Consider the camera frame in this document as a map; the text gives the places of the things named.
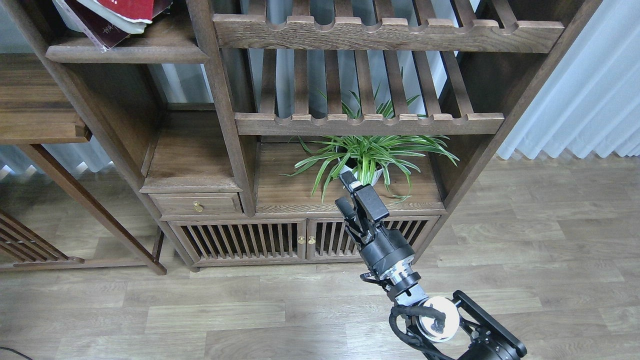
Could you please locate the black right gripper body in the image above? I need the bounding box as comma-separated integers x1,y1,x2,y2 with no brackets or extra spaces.
345,219,415,281

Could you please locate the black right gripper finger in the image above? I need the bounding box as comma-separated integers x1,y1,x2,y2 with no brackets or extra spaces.
339,171,390,226
334,197,361,236

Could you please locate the red paperback book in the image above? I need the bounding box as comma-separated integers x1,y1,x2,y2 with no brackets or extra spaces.
78,0,173,34

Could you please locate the dark maroon book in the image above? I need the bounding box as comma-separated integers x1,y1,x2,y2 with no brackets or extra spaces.
53,0,130,53

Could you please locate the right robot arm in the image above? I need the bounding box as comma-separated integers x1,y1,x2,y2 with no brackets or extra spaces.
335,171,527,360

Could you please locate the right slatted cabinet door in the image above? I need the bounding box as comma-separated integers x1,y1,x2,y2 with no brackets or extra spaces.
306,215,440,263

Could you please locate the slatted cabinet door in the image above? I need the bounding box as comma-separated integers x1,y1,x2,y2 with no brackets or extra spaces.
306,215,440,263
169,219,307,267

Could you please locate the white plant pot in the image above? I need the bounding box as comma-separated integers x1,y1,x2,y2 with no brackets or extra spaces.
338,157,383,186

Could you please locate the green spider plant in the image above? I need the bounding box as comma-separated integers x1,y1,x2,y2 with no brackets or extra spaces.
286,82,460,203

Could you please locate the left slatted cabinet door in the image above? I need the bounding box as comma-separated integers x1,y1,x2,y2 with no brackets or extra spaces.
169,219,307,267

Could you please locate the small wooden drawer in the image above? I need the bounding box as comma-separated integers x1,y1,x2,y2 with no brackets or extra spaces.
150,193,242,216

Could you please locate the dark wooden bookshelf cabinet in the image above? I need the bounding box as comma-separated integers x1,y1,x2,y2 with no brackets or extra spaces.
1,0,602,270

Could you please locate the white curtain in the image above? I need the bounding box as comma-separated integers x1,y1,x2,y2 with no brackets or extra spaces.
497,0,640,159

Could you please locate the wooden side table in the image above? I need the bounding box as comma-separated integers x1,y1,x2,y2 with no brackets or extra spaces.
0,54,167,276

